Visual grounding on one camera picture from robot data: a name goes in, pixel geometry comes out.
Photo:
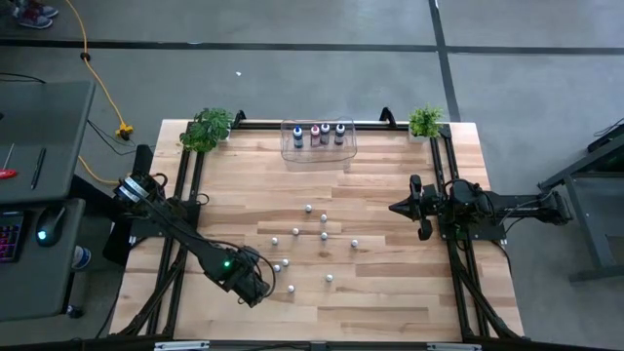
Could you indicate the small blue dropper bottle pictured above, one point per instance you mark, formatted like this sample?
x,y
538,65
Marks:
x,y
324,236

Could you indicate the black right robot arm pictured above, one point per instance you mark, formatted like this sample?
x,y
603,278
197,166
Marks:
x,y
521,207

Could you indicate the grey metal table frame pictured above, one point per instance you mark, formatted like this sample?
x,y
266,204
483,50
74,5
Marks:
x,y
587,224

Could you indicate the black aluminium frame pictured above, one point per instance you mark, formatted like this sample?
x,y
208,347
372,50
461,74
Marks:
x,y
263,126

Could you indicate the broad-leaf plant in white pot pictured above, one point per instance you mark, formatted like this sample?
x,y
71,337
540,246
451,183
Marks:
x,y
205,129

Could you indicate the black computer mouse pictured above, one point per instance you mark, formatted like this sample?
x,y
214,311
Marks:
x,y
49,229

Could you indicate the clear plastic bin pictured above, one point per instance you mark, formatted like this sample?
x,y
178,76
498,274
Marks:
x,y
317,156

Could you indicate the black pen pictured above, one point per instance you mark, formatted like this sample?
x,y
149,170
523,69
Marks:
x,y
38,168

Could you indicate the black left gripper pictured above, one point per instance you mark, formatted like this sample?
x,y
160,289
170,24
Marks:
x,y
252,291

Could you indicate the dark grey desk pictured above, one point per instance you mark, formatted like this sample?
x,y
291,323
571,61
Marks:
x,y
44,122

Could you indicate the person's shoe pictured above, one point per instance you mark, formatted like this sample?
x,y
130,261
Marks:
x,y
34,20
43,10

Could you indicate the black flat panel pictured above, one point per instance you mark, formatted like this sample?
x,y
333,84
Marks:
x,y
143,161

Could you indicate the grey-capped vial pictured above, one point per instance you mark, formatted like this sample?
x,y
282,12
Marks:
x,y
325,134

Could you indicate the large black food coloring bottle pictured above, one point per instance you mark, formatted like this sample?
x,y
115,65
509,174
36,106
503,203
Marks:
x,y
339,135

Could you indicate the silver aluminium bracket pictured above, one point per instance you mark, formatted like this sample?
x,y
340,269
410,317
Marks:
x,y
453,346
181,345

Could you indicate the backlit black keyboard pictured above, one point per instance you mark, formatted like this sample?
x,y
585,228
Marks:
x,y
10,236

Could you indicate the large blue food coloring bottle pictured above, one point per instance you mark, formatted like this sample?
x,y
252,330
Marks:
x,y
297,138

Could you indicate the blue and white cup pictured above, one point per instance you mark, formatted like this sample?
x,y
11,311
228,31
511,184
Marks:
x,y
81,258

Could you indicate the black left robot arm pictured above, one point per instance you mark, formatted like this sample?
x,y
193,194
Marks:
x,y
185,234

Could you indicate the large pink food coloring bottle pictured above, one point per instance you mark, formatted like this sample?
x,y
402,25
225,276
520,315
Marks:
x,y
315,136

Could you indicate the fern plant in white pot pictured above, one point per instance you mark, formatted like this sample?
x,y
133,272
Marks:
x,y
425,122

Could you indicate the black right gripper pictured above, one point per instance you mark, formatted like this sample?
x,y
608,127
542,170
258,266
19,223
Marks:
x,y
429,205

